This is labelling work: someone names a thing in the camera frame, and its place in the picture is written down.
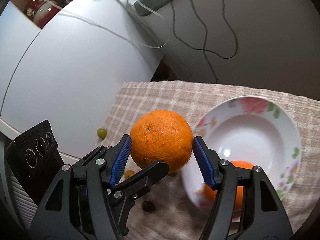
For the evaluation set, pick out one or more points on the red white vase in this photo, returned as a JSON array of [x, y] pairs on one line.
[[39, 11]]

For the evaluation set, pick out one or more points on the floral white plate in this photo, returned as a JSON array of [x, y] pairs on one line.
[[257, 131]]

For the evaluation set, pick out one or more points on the green grape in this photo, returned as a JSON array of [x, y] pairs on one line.
[[101, 133]]

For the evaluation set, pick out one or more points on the tiny orange kumquat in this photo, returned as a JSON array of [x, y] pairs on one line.
[[128, 174]]

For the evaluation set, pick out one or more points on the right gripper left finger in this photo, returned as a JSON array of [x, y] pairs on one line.
[[77, 204]]

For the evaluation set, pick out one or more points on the dark plum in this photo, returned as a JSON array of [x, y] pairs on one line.
[[148, 206]]

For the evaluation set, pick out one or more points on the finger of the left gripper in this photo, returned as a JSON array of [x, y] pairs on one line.
[[124, 195]]

